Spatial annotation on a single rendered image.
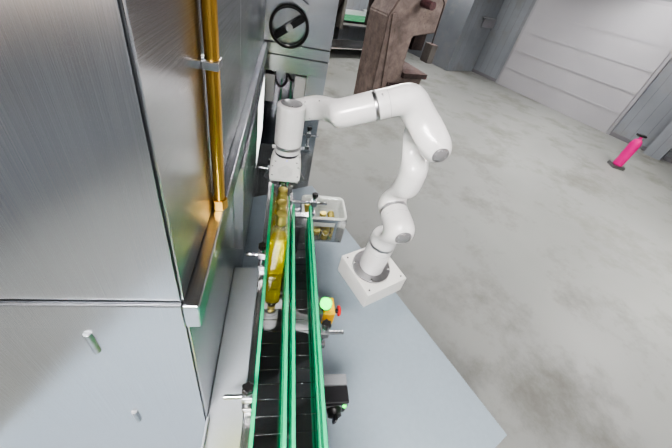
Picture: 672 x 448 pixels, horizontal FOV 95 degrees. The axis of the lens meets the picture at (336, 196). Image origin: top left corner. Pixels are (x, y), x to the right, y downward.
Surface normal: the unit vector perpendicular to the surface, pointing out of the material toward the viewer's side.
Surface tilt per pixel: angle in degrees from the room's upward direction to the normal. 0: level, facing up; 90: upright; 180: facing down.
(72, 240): 90
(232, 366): 0
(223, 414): 0
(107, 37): 90
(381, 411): 0
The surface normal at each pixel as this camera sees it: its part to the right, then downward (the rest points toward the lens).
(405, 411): 0.19, -0.77
